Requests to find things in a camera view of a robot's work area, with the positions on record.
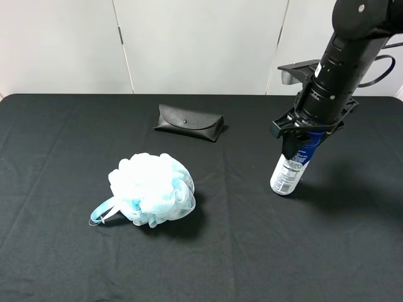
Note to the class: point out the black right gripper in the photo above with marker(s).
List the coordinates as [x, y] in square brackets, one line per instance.
[314, 109]

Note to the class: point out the blue white plastic bottle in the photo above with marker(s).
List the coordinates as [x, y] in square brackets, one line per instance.
[288, 172]

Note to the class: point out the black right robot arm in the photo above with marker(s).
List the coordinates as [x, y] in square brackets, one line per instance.
[361, 30]

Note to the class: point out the black leather glasses case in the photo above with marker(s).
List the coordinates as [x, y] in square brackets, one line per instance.
[197, 124]

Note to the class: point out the black tablecloth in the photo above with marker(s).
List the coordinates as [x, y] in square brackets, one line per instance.
[338, 237]

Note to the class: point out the blue white bath loofah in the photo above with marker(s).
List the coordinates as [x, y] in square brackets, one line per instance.
[148, 189]

